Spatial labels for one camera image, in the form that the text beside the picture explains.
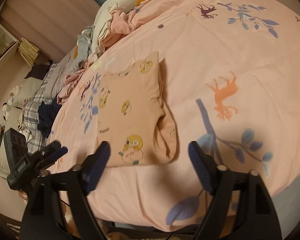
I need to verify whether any stack of books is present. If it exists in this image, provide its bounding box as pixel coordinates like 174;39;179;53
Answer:
17;37;40;67

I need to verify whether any pink crumpled cloth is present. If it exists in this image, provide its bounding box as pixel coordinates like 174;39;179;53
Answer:
57;7;151;105

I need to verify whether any grey plaid bed sheet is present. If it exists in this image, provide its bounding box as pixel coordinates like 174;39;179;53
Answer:
21;46;85;153

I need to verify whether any pink cartoon print garment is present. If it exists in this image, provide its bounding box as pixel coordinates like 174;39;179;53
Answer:
97;51;177;167

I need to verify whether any grey white plush duck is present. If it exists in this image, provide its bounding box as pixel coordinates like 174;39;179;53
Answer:
72;25;94;71

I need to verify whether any cream white folded blanket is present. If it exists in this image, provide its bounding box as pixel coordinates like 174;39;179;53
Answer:
91;0;139;57

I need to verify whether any dark navy garment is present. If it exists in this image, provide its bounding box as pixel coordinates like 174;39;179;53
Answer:
37;97;62;138

